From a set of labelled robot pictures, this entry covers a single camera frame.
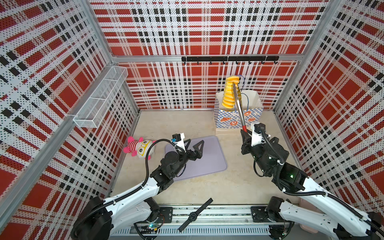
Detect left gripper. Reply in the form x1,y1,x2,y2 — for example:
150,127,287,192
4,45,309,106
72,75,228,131
170,138,203,177

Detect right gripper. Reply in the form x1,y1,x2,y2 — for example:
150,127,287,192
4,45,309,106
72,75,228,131
240,130,271,177

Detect ridged fake bread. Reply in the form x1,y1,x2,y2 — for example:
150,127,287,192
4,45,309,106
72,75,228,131
222,76,240,109

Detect red handled metal tongs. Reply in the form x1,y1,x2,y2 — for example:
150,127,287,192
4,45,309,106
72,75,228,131
232,83,248,133

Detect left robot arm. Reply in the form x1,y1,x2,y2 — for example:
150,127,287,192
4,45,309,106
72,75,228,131
70,135,205,240

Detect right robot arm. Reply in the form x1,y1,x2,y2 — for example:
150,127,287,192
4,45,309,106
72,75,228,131
241,124,384,240

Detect blue checkered paper bag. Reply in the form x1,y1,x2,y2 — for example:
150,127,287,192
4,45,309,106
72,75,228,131
214,76,264,130

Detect lilac tray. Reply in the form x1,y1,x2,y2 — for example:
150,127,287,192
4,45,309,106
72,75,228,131
174,136,228,181

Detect pink striped plush toy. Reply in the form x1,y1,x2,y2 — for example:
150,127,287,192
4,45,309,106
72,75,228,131
123,136,156,160

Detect pink smartphone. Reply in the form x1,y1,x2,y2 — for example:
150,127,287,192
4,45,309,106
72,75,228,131
299,197,323,235

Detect black wristwatch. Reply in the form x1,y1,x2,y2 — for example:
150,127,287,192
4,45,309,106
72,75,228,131
178,198,213,233

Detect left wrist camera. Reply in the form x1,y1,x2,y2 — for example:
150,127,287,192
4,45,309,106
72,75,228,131
171,133,186,151

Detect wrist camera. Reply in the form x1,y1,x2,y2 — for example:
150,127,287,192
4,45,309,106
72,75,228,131
251,123,266,147
171,133,186,151

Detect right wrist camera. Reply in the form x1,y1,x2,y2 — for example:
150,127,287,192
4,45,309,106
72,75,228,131
251,123,266,147

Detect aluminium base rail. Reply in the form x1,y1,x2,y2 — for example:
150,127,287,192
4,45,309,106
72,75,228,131
86,204,331,240

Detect black hook rail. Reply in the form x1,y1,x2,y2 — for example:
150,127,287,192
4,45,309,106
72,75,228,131
181,56,280,63

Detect white wire mesh basket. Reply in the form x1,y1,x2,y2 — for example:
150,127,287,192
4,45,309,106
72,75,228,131
74,66,128,129

